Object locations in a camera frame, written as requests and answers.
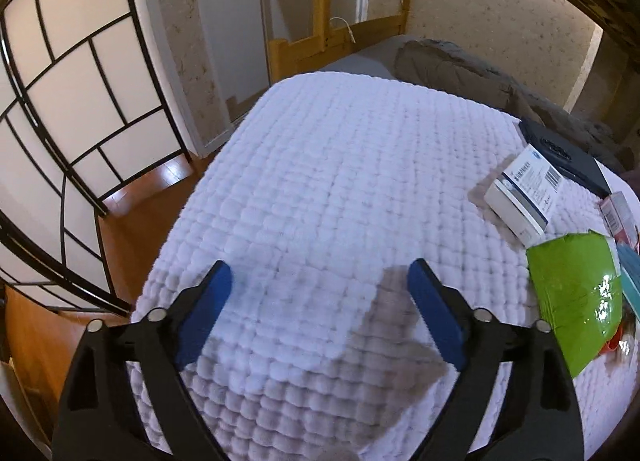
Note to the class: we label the grey bed sheet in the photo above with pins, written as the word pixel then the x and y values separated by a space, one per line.
pixel 370 58

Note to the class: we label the grey brown blanket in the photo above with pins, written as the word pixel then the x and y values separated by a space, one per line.
pixel 450 61

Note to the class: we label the pink box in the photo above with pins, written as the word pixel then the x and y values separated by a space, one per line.
pixel 617 216

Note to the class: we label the dark blue phone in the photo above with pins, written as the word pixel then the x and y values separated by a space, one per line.
pixel 565 153

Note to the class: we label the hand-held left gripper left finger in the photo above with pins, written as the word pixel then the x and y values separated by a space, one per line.
pixel 205 311

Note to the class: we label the white waffle mat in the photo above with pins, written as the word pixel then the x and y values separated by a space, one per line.
pixel 325 191

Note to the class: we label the teal box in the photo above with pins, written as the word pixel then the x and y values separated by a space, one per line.
pixel 631 276

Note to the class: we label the green foil packet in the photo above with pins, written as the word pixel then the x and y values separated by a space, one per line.
pixel 575 291

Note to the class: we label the black framed room divider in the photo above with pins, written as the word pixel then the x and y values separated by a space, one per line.
pixel 75 91

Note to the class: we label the wooden bunk bed frame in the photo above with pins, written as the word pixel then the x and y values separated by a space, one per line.
pixel 300 48

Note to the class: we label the white blue medicine box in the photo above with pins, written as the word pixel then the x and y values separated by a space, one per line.
pixel 525 191

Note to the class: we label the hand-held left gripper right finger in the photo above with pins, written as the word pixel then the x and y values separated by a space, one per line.
pixel 437 316

